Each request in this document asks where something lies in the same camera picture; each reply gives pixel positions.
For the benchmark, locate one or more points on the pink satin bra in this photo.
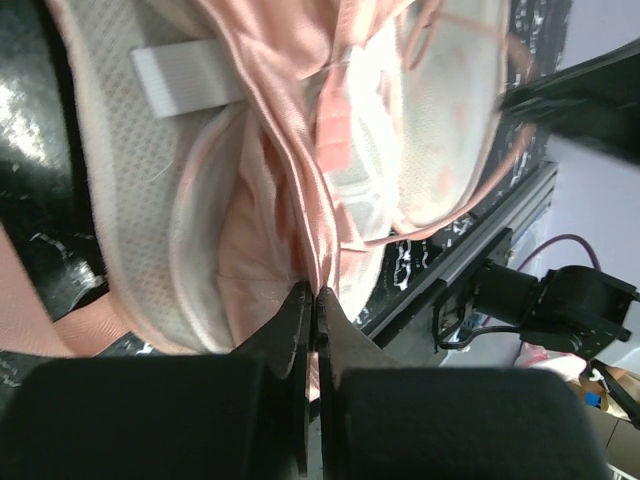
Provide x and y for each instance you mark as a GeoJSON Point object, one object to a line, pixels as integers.
{"type": "Point", "coordinates": [285, 221]}

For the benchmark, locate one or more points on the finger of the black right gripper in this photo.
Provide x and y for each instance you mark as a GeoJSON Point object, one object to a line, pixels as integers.
{"type": "Point", "coordinates": [594, 104]}

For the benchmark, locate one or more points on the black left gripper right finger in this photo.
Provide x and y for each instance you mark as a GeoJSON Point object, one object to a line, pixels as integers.
{"type": "Point", "coordinates": [383, 420]}

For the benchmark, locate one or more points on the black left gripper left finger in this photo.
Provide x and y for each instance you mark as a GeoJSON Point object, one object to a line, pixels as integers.
{"type": "Point", "coordinates": [243, 415]}

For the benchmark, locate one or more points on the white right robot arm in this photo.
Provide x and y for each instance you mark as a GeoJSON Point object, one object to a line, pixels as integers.
{"type": "Point", "coordinates": [576, 310]}

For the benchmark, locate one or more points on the pink mesh bra laundry bag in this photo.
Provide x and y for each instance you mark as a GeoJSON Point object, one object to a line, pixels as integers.
{"type": "Point", "coordinates": [160, 115]}

